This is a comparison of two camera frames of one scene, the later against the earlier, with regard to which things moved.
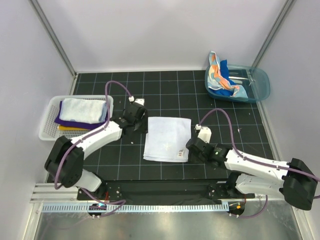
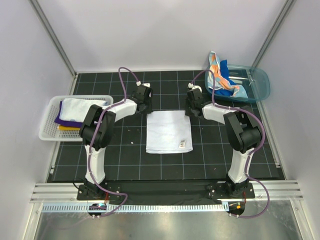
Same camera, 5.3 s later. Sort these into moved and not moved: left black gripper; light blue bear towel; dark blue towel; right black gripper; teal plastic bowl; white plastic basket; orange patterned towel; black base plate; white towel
Moved: white towel; right black gripper; left black gripper
Not moved: light blue bear towel; orange patterned towel; black base plate; teal plastic bowl; white plastic basket; dark blue towel
